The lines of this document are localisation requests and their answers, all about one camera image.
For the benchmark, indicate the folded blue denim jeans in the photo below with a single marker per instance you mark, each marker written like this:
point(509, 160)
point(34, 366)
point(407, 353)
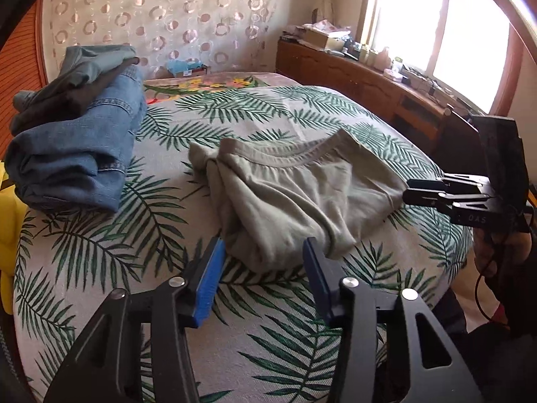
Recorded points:
point(71, 155)

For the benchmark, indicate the circle pattern curtain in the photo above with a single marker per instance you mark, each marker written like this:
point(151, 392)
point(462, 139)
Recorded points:
point(168, 8)

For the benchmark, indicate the blue item in cardboard box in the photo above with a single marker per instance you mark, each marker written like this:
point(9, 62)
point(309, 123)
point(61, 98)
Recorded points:
point(184, 67)

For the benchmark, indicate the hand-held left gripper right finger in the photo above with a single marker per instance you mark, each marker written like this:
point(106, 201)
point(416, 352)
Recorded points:
point(314, 277)

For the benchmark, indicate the pink floral blanket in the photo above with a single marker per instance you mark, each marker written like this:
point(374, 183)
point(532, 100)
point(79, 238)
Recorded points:
point(235, 80)

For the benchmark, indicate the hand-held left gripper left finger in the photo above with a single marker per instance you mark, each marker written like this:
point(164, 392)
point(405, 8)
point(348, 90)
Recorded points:
point(207, 285)

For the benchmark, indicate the folded dark pants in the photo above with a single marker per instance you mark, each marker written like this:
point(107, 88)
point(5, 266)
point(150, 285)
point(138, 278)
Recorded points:
point(84, 92)

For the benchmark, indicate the person's right forearm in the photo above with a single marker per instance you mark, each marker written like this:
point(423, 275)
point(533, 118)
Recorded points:
point(503, 365)

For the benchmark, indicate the wooden cabinet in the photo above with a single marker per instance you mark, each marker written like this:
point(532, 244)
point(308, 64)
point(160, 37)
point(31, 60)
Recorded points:
point(335, 75)

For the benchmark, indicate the window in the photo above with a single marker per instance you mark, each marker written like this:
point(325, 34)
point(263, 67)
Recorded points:
point(419, 21)

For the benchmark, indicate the cardboard box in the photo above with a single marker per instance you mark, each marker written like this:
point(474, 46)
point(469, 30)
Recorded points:
point(323, 37)

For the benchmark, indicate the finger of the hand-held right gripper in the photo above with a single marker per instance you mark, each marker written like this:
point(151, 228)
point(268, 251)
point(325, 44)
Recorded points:
point(428, 184)
point(423, 198)

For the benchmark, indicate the leaf print blanket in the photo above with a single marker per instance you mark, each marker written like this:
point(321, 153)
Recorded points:
point(105, 239)

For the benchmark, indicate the folded light blue pants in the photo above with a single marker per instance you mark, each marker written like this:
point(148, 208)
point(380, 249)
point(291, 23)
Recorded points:
point(84, 61)

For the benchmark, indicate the person's right hand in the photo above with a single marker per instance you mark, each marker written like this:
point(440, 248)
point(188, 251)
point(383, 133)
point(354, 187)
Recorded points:
point(486, 256)

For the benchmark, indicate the row of small bottles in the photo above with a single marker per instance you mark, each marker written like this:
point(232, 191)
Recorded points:
point(373, 56)

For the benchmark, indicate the grey-green pants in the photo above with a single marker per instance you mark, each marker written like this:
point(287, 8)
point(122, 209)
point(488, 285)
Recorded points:
point(302, 193)

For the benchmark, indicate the yellow quilted cloth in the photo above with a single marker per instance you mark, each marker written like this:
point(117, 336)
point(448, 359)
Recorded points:
point(10, 226)

